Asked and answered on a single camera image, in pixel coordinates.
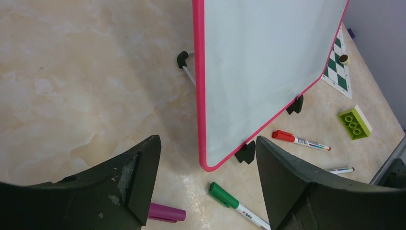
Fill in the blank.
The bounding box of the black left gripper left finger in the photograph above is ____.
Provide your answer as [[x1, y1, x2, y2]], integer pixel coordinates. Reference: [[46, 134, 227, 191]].
[[0, 135, 161, 230]]

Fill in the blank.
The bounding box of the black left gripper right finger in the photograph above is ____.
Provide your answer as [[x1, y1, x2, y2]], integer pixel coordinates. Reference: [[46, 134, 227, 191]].
[[256, 136, 406, 230]]

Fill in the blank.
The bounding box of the purple marker cap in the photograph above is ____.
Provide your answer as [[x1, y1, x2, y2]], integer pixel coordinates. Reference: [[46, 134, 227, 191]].
[[148, 203, 187, 223]]

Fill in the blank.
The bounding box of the black cap whiteboard marker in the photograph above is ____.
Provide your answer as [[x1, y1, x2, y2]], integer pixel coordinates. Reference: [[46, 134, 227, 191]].
[[325, 167, 355, 175]]

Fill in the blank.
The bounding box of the red cap whiteboard marker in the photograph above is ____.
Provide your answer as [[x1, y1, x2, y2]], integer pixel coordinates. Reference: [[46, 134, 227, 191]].
[[271, 130, 331, 151]]

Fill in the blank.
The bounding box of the green cap whiteboard marker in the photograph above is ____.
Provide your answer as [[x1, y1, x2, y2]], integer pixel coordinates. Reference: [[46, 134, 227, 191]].
[[209, 182, 271, 230]]

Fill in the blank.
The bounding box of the pink framed whiteboard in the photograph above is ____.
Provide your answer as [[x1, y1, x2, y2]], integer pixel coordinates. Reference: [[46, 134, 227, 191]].
[[192, 0, 348, 172]]

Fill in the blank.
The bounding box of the green white toy brick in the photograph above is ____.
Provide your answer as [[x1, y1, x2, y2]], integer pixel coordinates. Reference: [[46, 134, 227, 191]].
[[337, 104, 372, 140]]

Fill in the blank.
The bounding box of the green white chessboard mat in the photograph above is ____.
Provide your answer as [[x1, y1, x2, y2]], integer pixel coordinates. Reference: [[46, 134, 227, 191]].
[[322, 26, 352, 99]]

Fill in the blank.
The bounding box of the wooden cube on chessboard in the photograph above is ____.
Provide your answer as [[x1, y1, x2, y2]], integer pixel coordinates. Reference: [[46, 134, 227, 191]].
[[338, 54, 350, 65]]

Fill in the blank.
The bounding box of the purple block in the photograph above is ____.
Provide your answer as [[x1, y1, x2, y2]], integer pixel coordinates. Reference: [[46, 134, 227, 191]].
[[347, 28, 355, 39]]

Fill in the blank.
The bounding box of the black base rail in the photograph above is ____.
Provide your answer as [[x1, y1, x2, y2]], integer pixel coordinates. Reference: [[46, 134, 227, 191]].
[[370, 136, 406, 190]]

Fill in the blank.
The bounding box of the white wire whiteboard stand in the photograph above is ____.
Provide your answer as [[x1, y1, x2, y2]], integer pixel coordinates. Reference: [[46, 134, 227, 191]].
[[176, 51, 196, 86]]

